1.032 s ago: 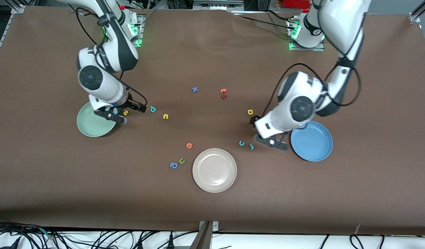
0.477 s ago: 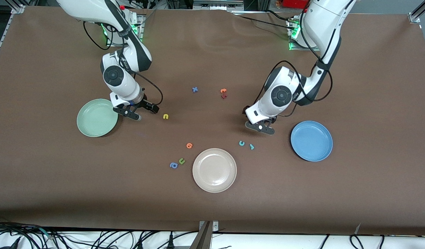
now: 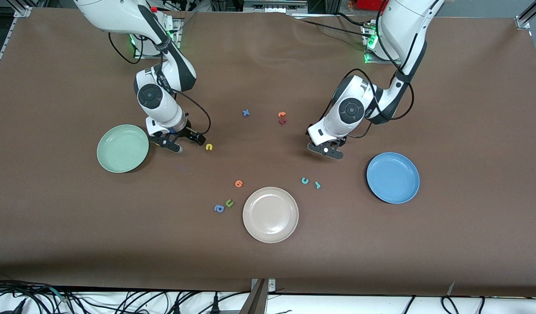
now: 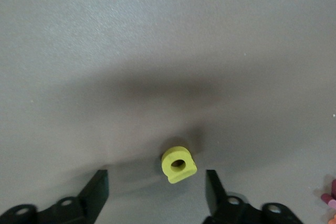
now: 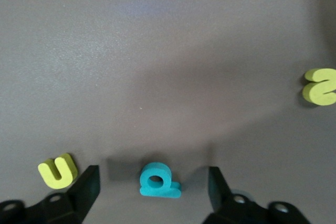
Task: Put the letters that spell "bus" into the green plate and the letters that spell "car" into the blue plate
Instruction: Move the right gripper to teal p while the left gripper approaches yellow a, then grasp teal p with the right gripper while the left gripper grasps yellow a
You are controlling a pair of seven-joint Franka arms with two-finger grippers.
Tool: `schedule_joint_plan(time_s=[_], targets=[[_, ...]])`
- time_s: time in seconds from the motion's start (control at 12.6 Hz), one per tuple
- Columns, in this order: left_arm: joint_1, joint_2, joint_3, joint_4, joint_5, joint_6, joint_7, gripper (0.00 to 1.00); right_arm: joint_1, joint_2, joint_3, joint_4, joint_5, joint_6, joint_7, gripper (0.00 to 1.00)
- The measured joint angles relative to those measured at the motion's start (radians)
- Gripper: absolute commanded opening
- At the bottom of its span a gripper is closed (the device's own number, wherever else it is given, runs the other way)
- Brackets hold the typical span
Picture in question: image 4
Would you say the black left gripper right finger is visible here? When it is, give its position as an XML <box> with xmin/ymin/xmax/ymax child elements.
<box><xmin>201</xmin><ymin>169</ymin><xmax>303</xmax><ymax>224</ymax></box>

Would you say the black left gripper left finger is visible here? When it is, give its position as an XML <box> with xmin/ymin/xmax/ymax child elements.
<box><xmin>0</xmin><ymin>169</ymin><xmax>110</xmax><ymax>224</ymax></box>

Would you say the yellow foam letter with hole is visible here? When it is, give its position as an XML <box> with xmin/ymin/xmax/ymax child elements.
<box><xmin>161</xmin><ymin>146</ymin><xmax>198</xmax><ymax>184</ymax></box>

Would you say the maroon foam letter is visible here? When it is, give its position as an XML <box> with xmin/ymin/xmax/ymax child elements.
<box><xmin>320</xmin><ymin>178</ymin><xmax>336</xmax><ymax>210</ymax></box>

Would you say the brown table cover sheet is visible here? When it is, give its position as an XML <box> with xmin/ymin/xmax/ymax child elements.
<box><xmin>0</xmin><ymin>0</ymin><xmax>336</xmax><ymax>224</ymax></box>

